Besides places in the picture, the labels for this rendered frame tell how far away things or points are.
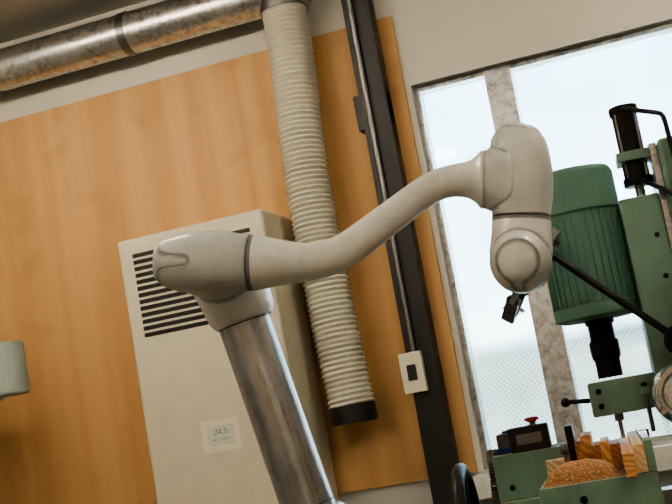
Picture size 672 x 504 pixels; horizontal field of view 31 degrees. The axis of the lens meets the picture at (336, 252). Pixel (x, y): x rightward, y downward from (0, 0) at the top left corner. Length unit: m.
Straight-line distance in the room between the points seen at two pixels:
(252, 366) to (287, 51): 1.99
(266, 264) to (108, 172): 2.40
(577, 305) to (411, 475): 1.65
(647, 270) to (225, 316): 0.85
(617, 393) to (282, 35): 2.04
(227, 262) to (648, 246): 0.87
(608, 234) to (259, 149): 1.97
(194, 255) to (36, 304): 2.46
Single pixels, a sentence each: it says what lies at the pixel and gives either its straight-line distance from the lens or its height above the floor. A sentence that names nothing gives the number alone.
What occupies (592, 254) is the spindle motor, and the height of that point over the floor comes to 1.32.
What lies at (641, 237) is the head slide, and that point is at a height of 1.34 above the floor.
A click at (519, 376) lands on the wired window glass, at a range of 4.05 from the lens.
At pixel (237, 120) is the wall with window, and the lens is 4.31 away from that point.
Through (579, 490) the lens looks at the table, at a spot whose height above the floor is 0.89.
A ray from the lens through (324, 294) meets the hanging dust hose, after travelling 3.93.
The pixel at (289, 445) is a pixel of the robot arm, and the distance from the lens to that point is 2.28.
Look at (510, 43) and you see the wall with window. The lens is 4.11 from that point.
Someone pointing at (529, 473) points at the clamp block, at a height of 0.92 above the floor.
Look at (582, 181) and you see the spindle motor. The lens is 2.53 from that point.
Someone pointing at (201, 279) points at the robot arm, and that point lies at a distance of 2.15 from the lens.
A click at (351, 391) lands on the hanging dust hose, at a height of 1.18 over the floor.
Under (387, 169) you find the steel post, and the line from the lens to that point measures 4.03.
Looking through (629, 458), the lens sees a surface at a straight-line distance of 2.18.
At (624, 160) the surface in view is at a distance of 2.58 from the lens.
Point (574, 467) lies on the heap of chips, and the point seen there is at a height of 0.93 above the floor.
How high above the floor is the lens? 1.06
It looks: 8 degrees up
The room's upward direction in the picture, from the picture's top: 10 degrees counter-clockwise
